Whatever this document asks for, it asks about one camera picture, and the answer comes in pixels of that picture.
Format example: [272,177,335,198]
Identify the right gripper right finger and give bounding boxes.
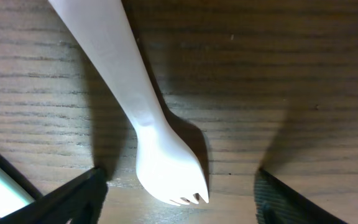
[254,168,346,224]

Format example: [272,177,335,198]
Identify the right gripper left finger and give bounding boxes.
[0,167,108,224]

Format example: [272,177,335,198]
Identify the white plastic fork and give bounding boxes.
[49,0,209,206]

